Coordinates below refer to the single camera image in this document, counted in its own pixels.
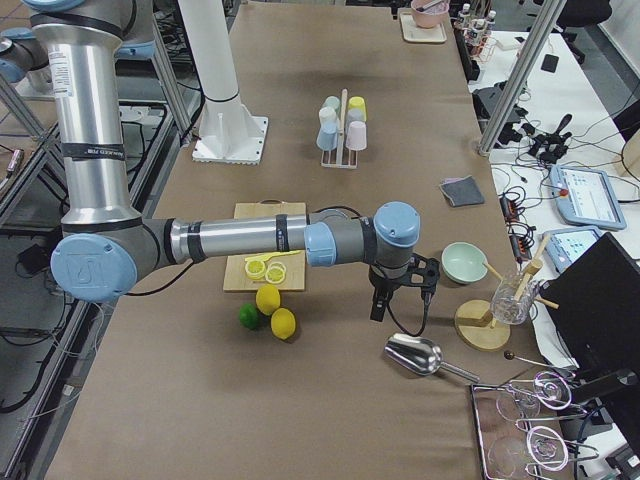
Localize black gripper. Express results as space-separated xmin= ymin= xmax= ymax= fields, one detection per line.
xmin=369 ymin=253 xmax=440 ymax=321

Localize pink plastic cup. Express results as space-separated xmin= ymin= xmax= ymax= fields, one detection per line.
xmin=345 ymin=120 xmax=367 ymax=151

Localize green plastic cup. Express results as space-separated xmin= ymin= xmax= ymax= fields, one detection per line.
xmin=323 ymin=96 xmax=341 ymax=112

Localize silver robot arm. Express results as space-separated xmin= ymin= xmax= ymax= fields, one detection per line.
xmin=29 ymin=1 xmax=439 ymax=321

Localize blue plastic cup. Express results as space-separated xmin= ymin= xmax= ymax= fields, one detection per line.
xmin=316 ymin=121 xmax=338 ymax=152

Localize grey plastic cup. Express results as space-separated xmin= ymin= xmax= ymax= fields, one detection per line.
xmin=345 ymin=108 xmax=365 ymax=126

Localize white plastic cup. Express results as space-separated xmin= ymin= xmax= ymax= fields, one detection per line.
xmin=318 ymin=106 xmax=337 ymax=127

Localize yellow plastic cup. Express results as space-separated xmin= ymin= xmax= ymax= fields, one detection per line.
xmin=348 ymin=96 xmax=367 ymax=120

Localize metal scoop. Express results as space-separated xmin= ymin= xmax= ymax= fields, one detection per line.
xmin=384 ymin=333 xmax=480 ymax=383

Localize light green bowl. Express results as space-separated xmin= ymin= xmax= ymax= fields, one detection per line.
xmin=441 ymin=242 xmax=487 ymax=285

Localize whole yellow lemon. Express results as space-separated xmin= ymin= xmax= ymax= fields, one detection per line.
xmin=255 ymin=284 xmax=281 ymax=316
xmin=270 ymin=307 xmax=297 ymax=340

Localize lemon slice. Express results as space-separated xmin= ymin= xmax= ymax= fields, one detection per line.
xmin=244 ymin=260 xmax=267 ymax=281
xmin=264 ymin=262 xmax=287 ymax=285

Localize yellow plastic knife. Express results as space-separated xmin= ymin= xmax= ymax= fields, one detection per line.
xmin=244 ymin=250 xmax=301 ymax=262

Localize green lime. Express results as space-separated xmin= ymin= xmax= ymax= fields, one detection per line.
xmin=238 ymin=303 xmax=261 ymax=330

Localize clear glass mug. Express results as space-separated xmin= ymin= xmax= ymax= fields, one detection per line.
xmin=490 ymin=272 xmax=539 ymax=325

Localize grey folded cloth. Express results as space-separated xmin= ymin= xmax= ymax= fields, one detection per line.
xmin=439 ymin=176 xmax=485 ymax=207

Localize wooden cutting board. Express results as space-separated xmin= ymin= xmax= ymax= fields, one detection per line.
xmin=223 ymin=202 xmax=306 ymax=292

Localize blue teach pendant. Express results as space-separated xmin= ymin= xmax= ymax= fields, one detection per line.
xmin=549 ymin=165 xmax=627 ymax=231
xmin=544 ymin=226 xmax=603 ymax=273

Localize black monitor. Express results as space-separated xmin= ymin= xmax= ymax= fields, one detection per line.
xmin=541 ymin=233 xmax=639 ymax=374

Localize beige tray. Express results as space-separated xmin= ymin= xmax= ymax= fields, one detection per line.
xmin=399 ymin=12 xmax=447 ymax=44

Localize pink bowl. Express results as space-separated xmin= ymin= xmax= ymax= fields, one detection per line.
xmin=410 ymin=1 xmax=449 ymax=28

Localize white wire cup rack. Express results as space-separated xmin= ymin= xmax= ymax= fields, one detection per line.
xmin=320 ymin=89 xmax=358 ymax=169

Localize metal wire glass rack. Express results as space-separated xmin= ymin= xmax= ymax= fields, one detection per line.
xmin=470 ymin=370 xmax=599 ymax=479

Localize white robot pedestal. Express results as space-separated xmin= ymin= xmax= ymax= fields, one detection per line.
xmin=179 ymin=1 xmax=268 ymax=165

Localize aluminium frame post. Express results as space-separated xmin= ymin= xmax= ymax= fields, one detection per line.
xmin=477 ymin=0 xmax=566 ymax=157

